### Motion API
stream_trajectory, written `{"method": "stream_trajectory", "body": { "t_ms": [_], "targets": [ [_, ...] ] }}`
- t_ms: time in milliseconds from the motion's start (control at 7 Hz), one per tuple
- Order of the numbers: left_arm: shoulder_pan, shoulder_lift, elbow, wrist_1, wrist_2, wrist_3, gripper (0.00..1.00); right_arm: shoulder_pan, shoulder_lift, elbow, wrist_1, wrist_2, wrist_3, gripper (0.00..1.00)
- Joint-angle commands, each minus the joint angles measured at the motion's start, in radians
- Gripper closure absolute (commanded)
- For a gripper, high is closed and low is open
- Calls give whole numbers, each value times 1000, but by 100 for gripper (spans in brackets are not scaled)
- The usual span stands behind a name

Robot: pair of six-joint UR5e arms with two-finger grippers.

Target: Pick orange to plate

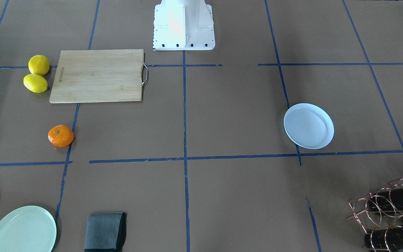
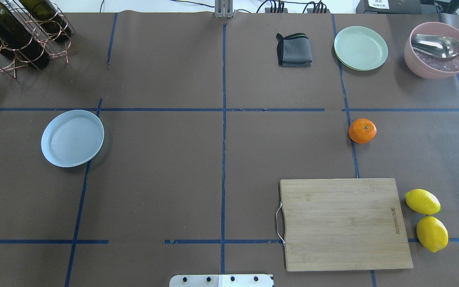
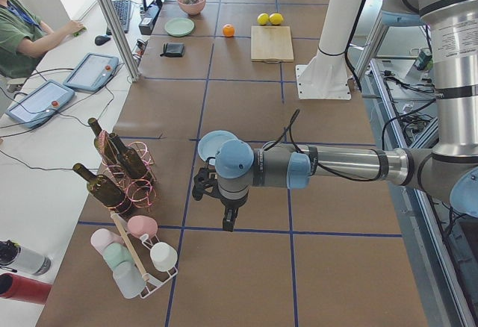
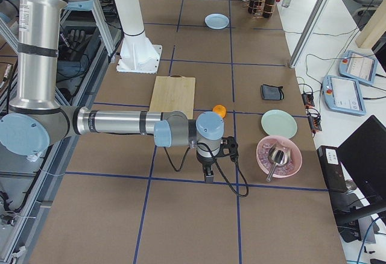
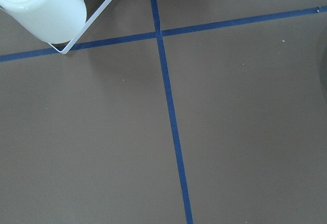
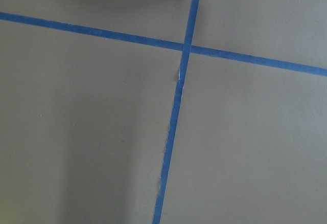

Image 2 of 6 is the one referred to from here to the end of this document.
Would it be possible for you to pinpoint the right dark wine bottle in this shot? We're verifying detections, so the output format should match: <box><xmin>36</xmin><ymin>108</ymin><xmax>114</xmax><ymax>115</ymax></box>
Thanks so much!
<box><xmin>20</xmin><ymin>0</ymin><xmax>72</xmax><ymax>43</ymax></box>

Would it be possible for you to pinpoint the metal scoop spoon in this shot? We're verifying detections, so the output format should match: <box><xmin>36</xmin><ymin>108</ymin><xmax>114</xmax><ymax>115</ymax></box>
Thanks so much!
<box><xmin>410</xmin><ymin>34</ymin><xmax>459</xmax><ymax>59</ymax></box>

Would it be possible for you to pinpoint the light blue plate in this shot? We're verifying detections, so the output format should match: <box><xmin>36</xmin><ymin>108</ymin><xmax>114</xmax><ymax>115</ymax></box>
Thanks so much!
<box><xmin>41</xmin><ymin>110</ymin><xmax>104</xmax><ymax>168</ymax></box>

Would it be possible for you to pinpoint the white metal base plate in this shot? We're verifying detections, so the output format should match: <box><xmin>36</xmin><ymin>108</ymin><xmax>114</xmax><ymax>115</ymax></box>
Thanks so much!
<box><xmin>169</xmin><ymin>274</ymin><xmax>275</xmax><ymax>287</ymax></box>

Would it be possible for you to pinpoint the dark wine bottle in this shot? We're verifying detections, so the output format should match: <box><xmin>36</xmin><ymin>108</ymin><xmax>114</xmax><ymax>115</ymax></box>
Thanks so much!
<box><xmin>0</xmin><ymin>2</ymin><xmax>50</xmax><ymax>70</ymax></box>
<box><xmin>20</xmin><ymin>0</ymin><xmax>72</xmax><ymax>43</ymax></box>

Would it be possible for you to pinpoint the black power strip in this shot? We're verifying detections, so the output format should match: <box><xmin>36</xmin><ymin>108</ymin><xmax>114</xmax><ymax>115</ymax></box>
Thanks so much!
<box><xmin>256</xmin><ymin>0</ymin><xmax>330</xmax><ymax>14</ymax></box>

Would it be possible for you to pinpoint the left dark wine bottle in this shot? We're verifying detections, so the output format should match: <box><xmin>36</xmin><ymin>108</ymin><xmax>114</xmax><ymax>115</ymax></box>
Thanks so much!
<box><xmin>0</xmin><ymin>2</ymin><xmax>50</xmax><ymax>70</ymax></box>

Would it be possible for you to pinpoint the yellow lemon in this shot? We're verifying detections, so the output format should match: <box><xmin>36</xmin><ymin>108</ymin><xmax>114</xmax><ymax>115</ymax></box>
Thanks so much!
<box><xmin>405</xmin><ymin>189</ymin><xmax>441</xmax><ymax>216</ymax></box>
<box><xmin>416</xmin><ymin>216</ymin><xmax>449</xmax><ymax>253</ymax></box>

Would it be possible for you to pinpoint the lower yellow lemon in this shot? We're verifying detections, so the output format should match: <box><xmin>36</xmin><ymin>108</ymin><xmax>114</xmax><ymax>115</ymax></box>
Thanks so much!
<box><xmin>416</xmin><ymin>216</ymin><xmax>449</xmax><ymax>253</ymax></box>

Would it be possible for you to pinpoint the bamboo cutting board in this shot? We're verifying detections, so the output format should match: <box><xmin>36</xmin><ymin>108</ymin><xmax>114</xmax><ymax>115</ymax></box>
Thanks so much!
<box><xmin>279</xmin><ymin>178</ymin><xmax>413</xmax><ymax>272</ymax></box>

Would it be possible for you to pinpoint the copper wire wine rack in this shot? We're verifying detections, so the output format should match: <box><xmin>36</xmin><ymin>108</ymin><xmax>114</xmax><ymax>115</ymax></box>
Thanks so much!
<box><xmin>0</xmin><ymin>0</ymin><xmax>79</xmax><ymax>78</ymax></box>

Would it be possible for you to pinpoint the upper yellow lemon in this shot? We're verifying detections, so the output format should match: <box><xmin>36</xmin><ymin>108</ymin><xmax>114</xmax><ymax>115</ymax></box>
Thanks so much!
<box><xmin>405</xmin><ymin>189</ymin><xmax>441</xmax><ymax>216</ymax></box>

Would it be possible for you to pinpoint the grey metal post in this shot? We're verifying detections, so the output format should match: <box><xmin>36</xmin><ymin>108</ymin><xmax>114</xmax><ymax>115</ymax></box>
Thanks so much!
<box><xmin>214</xmin><ymin>0</ymin><xmax>234</xmax><ymax>18</ymax></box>

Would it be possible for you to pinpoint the black device box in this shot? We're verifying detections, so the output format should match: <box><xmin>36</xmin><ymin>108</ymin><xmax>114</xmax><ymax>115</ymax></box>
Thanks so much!
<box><xmin>355</xmin><ymin>0</ymin><xmax>422</xmax><ymax>15</ymax></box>

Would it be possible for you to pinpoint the light green plate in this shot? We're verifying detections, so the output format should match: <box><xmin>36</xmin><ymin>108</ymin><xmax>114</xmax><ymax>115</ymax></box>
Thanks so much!
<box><xmin>333</xmin><ymin>26</ymin><xmax>388</xmax><ymax>71</ymax></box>

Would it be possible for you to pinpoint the pink bowl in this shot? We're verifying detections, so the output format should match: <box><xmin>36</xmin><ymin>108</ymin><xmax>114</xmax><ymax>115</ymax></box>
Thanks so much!
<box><xmin>403</xmin><ymin>22</ymin><xmax>459</xmax><ymax>79</ymax></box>

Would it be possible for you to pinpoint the folded grey cloth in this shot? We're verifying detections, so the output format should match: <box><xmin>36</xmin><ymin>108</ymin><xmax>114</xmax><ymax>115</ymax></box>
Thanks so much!
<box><xmin>276</xmin><ymin>33</ymin><xmax>313</xmax><ymax>67</ymax></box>

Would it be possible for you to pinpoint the orange mandarin fruit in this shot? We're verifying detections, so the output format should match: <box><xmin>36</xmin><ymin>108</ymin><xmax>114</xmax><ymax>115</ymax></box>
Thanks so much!
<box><xmin>348</xmin><ymin>118</ymin><xmax>377</xmax><ymax>144</ymax></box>

